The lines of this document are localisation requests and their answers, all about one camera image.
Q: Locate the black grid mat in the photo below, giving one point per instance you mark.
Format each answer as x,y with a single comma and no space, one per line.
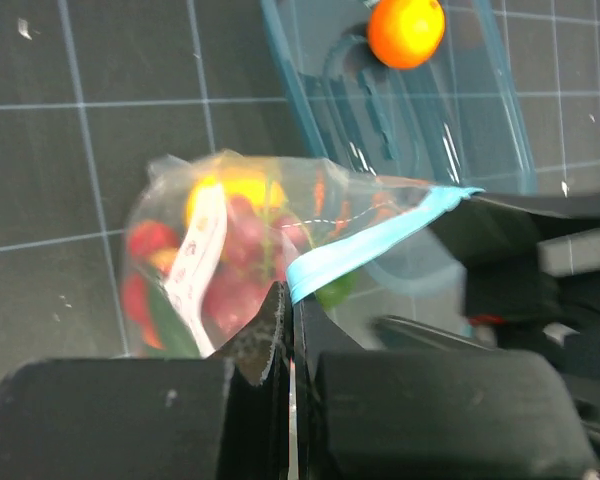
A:
90,91

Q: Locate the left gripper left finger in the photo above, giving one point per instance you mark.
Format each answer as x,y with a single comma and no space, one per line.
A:
222,417

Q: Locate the clear zip top bag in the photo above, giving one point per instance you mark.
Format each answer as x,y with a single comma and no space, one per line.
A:
207,239

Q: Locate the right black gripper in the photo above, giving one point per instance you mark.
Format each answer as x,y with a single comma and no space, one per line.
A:
510,300

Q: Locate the yellow lemon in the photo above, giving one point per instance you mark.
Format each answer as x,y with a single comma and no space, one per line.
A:
255,186

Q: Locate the green lime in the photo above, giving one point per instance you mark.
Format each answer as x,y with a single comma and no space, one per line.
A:
337,291

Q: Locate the teal plastic tray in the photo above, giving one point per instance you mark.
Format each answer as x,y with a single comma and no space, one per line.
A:
454,122

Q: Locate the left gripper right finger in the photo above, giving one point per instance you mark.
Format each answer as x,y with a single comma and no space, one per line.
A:
428,412

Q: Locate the red cherry fruit cluster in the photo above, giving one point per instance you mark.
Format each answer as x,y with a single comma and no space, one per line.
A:
152,247

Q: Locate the orange fruit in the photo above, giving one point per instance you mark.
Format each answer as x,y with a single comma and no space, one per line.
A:
404,34

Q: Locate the purple grape bunch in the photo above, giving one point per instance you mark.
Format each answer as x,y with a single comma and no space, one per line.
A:
258,247

